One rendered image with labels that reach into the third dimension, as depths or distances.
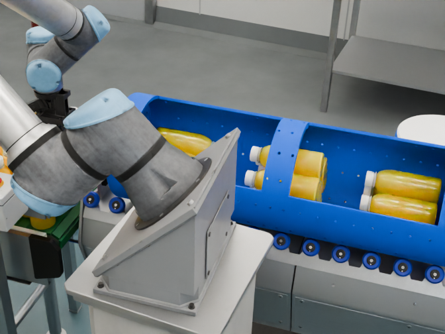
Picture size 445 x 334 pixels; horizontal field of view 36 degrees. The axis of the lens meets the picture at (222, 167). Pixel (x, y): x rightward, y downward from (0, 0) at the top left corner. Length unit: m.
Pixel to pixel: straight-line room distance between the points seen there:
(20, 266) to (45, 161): 0.77
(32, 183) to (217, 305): 0.40
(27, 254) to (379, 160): 0.97
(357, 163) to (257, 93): 2.77
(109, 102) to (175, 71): 3.64
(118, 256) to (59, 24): 0.53
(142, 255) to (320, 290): 0.67
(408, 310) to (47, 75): 1.02
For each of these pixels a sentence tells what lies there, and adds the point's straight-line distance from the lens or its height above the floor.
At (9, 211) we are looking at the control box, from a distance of 1.72.
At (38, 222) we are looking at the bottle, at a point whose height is 0.93.
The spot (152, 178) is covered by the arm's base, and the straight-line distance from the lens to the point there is 1.21.
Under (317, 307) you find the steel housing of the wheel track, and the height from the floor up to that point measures 0.79.
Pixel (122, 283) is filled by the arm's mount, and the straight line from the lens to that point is 1.28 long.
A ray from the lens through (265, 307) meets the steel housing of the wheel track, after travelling 1.89.
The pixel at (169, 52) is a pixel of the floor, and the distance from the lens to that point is 5.14.
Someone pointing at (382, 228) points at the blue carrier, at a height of 1.09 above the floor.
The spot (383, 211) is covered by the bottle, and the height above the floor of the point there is 1.06.
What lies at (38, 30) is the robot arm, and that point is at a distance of 1.70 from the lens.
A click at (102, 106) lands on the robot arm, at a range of 1.19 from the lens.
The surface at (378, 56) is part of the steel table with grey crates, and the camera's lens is 4.55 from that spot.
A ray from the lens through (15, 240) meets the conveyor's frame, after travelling 1.91.
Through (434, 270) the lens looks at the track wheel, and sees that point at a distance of 1.71.
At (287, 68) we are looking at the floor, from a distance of 4.94.
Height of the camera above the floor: 2.05
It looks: 33 degrees down
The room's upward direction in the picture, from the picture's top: 2 degrees clockwise
